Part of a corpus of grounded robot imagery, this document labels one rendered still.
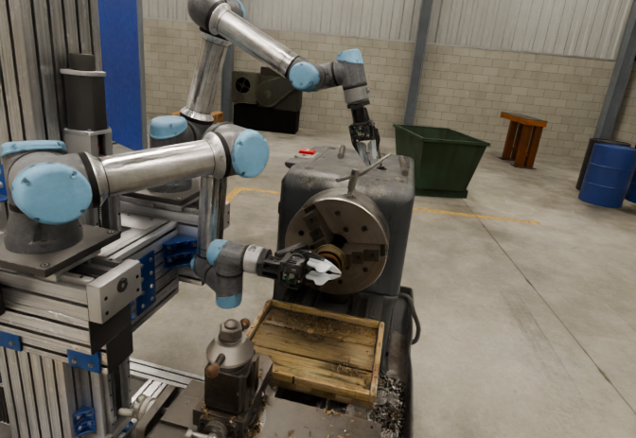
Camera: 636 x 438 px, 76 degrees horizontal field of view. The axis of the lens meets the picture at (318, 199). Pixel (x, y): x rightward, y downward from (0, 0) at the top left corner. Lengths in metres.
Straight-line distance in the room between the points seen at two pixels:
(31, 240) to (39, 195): 0.19
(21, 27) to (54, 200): 0.49
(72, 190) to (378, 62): 10.47
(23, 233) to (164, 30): 11.33
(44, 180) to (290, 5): 10.69
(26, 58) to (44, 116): 0.15
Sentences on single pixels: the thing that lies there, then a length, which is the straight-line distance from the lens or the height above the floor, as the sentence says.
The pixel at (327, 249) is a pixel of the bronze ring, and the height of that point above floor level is 1.12.
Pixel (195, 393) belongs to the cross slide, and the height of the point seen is 0.96.
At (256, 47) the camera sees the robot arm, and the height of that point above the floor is 1.63.
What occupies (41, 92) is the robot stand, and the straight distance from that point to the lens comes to 1.27.
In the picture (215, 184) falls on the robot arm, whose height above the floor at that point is 1.26.
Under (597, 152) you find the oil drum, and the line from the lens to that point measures 7.46.
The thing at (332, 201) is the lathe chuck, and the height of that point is 1.23.
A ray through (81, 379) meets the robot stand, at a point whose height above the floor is 0.58.
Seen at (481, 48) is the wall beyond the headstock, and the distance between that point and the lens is 11.50.
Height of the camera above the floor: 1.59
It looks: 18 degrees down
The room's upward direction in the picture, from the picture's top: 6 degrees clockwise
